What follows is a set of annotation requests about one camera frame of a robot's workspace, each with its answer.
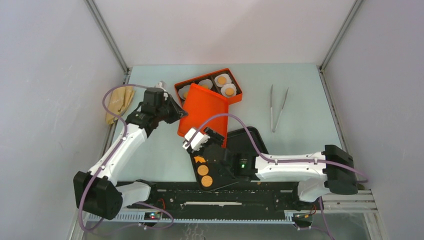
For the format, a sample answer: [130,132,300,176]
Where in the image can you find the black baking tray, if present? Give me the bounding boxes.
[198,126,268,192]

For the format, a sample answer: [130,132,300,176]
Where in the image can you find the orange box lid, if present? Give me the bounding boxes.
[177,83,229,137]

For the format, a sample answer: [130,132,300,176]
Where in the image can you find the silver metal tongs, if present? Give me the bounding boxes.
[269,84,290,134]

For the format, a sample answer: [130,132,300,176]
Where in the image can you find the orange cookie box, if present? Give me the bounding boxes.
[174,68,243,105]

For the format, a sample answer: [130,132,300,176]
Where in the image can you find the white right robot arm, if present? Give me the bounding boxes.
[183,128,359,209]

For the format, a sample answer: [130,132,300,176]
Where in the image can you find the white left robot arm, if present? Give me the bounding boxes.
[73,85,188,220]

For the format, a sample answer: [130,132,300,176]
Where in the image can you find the white paper cupcake liner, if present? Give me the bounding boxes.
[178,85,191,101]
[220,83,237,98]
[198,79,213,90]
[214,73,232,88]

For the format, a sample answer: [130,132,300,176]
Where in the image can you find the beige crumpled cloth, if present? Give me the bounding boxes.
[107,86,136,117]

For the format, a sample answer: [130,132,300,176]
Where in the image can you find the orange fish cookie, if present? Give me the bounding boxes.
[194,156,206,164]

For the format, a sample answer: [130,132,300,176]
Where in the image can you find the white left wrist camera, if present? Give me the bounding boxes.
[155,81,167,91]

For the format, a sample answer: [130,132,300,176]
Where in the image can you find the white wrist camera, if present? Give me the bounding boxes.
[182,128,210,153]
[155,81,167,91]

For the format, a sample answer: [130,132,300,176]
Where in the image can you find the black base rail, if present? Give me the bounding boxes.
[77,180,379,229]

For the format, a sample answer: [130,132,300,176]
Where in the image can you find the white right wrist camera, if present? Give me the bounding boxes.
[182,128,210,153]

